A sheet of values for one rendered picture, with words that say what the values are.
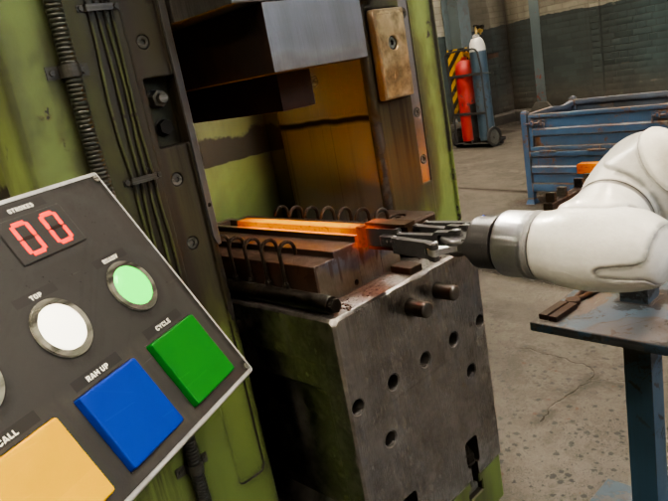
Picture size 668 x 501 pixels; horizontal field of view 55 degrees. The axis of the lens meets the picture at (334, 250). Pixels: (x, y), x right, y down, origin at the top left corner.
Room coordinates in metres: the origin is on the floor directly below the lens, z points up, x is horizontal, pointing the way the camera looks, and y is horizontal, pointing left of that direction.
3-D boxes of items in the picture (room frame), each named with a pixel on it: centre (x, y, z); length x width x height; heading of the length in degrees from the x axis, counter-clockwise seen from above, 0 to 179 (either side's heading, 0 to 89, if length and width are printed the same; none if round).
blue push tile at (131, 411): (0.51, 0.20, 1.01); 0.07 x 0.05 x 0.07; 158
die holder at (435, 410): (1.20, 0.07, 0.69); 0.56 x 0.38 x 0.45; 43
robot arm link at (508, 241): (0.81, -0.25, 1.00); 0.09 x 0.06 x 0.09; 133
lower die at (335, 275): (1.15, 0.10, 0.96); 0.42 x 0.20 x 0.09; 43
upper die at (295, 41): (1.15, 0.10, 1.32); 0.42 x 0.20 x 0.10; 43
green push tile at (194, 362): (0.60, 0.16, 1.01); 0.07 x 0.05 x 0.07; 158
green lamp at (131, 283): (0.62, 0.21, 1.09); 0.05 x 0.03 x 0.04; 133
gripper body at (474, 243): (0.86, -0.20, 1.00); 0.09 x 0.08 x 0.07; 43
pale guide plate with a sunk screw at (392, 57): (1.31, -0.18, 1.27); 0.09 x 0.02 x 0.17; 133
